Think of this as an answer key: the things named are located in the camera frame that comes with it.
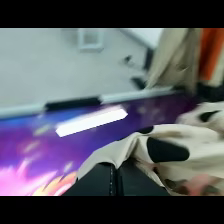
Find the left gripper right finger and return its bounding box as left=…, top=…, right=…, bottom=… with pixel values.
left=116, top=159, right=171, bottom=197

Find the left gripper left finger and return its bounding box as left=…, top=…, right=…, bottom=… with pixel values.
left=63, top=162, right=117, bottom=197

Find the beige black-spotted shirt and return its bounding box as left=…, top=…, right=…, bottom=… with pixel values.
left=75, top=101, right=224, bottom=197

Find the beige garment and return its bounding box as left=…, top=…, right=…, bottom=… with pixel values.
left=145, top=28, right=202, bottom=95

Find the orange garment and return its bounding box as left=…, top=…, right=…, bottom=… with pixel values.
left=199, top=28, right=224, bottom=82

